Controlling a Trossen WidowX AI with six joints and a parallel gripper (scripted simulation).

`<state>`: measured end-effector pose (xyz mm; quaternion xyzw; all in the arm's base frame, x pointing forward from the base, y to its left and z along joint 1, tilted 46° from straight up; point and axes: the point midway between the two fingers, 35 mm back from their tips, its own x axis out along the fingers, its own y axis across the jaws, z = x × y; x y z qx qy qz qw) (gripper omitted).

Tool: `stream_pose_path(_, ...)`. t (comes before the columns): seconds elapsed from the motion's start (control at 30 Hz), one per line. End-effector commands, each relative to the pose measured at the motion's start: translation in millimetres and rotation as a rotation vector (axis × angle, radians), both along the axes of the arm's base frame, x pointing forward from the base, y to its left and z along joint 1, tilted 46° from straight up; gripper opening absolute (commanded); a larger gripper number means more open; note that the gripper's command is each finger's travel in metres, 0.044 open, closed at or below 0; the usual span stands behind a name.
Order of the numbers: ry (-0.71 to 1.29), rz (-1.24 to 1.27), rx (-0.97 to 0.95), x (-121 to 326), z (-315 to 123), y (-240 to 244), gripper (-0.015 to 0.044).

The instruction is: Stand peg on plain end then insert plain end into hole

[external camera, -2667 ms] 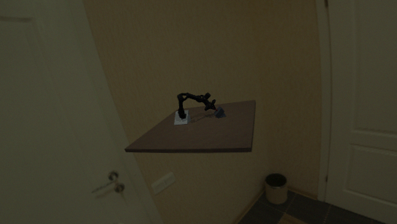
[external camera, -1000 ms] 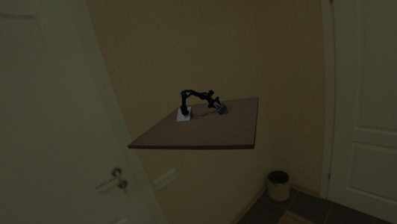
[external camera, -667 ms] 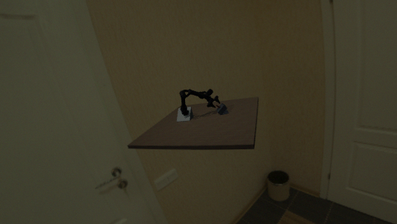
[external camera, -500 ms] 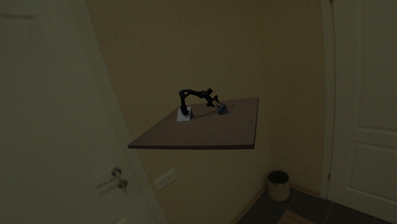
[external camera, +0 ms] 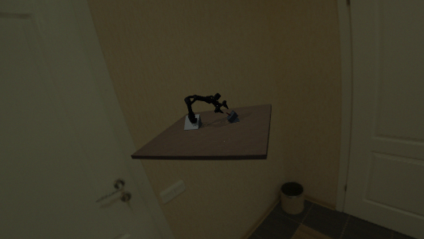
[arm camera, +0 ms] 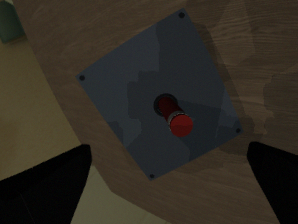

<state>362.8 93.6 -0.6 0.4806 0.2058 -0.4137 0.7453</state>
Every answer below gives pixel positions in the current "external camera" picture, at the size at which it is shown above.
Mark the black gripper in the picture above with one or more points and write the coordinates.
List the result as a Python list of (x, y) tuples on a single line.
[(223, 104)]

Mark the dark grey panel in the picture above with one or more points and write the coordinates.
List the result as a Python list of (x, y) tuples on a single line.
[(233, 117)]

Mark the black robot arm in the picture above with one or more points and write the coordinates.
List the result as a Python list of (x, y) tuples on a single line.
[(191, 115)]

